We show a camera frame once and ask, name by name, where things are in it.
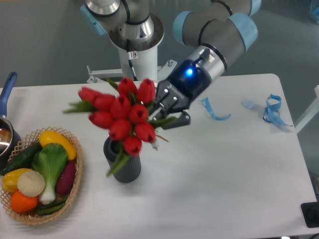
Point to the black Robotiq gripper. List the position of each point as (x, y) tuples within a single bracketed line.
[(176, 92)]

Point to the red tulip bouquet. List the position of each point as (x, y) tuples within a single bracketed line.
[(126, 116)]

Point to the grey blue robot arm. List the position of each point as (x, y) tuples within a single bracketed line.
[(220, 35)]

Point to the dark grey ribbed vase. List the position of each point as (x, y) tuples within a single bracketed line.
[(128, 172)]

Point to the blue ribbon strip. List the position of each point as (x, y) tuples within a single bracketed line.
[(206, 103)]

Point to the pale blue small cap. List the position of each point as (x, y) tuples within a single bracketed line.
[(248, 104)]

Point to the blue crumpled ribbon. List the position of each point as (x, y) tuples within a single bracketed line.
[(271, 112)]

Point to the purple sweet potato toy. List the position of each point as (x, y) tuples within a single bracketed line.
[(66, 180)]

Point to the green bok choy toy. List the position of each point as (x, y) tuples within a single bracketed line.
[(50, 163)]

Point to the black device at edge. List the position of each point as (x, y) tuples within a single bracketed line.
[(310, 212)]

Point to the green bean pods toy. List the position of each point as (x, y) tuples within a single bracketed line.
[(51, 208)]

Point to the dark green cucumber toy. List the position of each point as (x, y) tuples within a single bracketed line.
[(23, 159)]

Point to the cream white garlic toy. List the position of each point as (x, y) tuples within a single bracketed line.
[(31, 183)]

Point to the woven wicker basket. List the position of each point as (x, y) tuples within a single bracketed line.
[(30, 218)]

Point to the orange toy fruit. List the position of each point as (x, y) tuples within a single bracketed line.
[(21, 203)]

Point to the yellow bell pepper toy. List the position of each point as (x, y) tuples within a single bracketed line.
[(9, 180)]

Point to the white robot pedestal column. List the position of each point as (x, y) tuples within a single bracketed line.
[(145, 63)]

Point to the white metal base frame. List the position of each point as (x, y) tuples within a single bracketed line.
[(99, 76)]

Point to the white frame at right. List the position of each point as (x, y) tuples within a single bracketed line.
[(309, 113)]

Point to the blue handled metal saucepan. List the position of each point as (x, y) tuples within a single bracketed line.
[(9, 138)]

